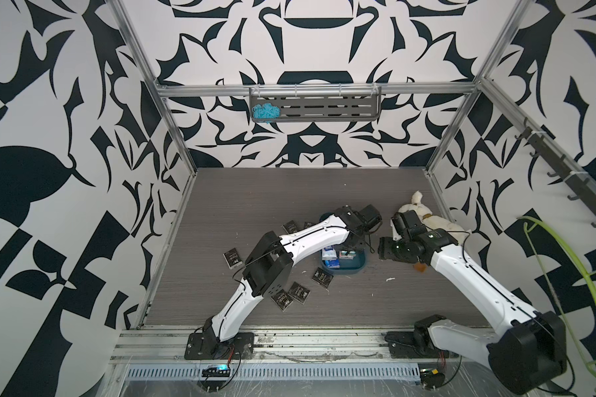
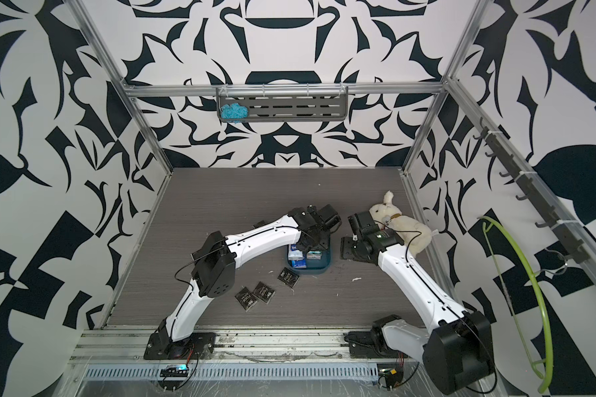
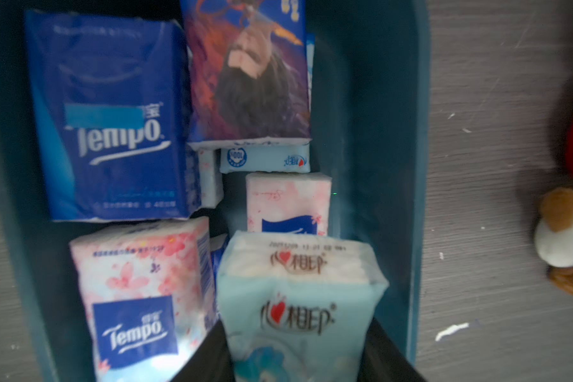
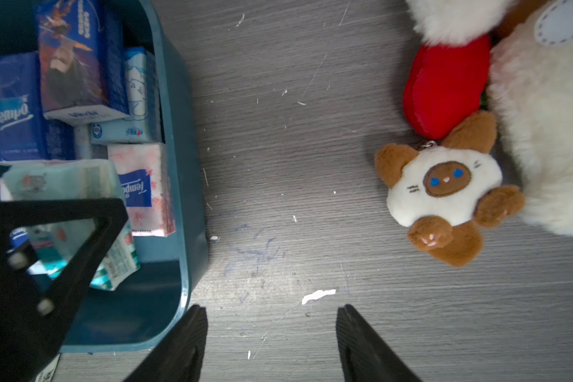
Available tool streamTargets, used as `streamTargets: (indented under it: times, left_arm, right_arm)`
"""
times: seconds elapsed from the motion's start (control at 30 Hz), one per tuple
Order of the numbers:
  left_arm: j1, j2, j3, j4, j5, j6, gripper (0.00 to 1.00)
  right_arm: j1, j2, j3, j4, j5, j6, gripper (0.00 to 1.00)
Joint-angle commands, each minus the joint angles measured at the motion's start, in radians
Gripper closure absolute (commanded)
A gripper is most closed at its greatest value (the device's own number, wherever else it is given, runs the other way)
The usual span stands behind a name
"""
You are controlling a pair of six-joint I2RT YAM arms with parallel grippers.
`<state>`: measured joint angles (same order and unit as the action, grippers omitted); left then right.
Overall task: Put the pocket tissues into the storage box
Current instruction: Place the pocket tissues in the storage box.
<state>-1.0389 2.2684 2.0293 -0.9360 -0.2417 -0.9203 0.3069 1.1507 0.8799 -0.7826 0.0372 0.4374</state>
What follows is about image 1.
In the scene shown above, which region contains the white plush toy dog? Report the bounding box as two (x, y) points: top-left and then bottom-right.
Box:
(390, 190), (473, 273)

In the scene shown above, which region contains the small black electronics box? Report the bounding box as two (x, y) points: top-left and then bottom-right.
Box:
(201, 364), (232, 379)

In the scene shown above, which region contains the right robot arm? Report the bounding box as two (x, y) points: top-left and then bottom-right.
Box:
(378, 211), (571, 395)

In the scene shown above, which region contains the cyan crumpled item in rack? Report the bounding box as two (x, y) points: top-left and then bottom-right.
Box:
(252, 103), (281, 122)

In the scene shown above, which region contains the green hoop tube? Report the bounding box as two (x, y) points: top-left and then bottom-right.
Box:
(518, 215), (596, 392)

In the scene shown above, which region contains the white ribbed cable duct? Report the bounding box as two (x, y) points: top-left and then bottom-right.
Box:
(127, 362), (421, 382)

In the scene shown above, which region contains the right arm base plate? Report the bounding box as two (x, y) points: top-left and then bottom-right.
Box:
(384, 331), (459, 359)

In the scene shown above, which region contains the teal plastic storage box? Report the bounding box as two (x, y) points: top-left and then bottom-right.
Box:
(319, 245), (367, 276)

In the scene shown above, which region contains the pink blue Tempo tissue pack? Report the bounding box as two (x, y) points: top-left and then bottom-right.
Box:
(321, 246), (338, 261)

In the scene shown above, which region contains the dark blue Tempo tissue pack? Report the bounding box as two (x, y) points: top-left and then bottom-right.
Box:
(324, 259), (340, 269)

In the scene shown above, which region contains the grey slotted wall rack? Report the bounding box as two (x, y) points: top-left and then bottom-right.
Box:
(248, 85), (382, 123)

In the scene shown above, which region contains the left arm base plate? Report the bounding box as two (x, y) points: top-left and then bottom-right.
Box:
(184, 332), (255, 361)

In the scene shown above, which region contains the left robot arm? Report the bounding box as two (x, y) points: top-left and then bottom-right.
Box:
(202, 205), (382, 351)

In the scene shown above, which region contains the black round plug box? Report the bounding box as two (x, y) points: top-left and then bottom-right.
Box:
(420, 368), (445, 390)

